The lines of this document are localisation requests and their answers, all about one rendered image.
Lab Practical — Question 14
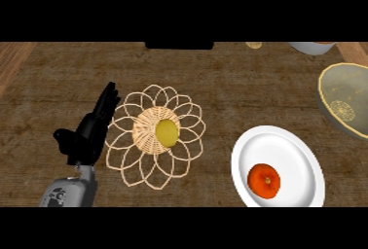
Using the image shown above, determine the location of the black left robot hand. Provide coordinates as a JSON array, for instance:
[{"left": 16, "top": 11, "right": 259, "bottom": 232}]
[{"left": 52, "top": 81, "right": 123, "bottom": 167}]

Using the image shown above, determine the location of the red tomato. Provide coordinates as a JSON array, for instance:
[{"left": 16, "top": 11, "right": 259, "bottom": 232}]
[{"left": 245, "top": 162, "right": 282, "bottom": 199}]

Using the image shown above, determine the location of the white plate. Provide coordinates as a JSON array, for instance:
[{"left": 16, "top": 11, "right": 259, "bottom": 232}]
[{"left": 231, "top": 124, "right": 327, "bottom": 208}]

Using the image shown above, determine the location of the grey bowl with yellow rim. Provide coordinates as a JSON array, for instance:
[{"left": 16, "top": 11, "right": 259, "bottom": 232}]
[{"left": 316, "top": 62, "right": 368, "bottom": 141}]

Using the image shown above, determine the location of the wicker flower-shaped basket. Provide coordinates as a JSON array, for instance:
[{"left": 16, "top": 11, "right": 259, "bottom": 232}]
[{"left": 104, "top": 84, "right": 208, "bottom": 191}]

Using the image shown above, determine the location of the yellow lemon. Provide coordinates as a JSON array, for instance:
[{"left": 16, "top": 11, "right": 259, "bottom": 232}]
[{"left": 154, "top": 119, "right": 180, "bottom": 148}]

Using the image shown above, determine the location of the white cup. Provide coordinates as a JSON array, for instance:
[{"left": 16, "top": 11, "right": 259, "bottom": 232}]
[{"left": 288, "top": 41, "right": 340, "bottom": 56}]

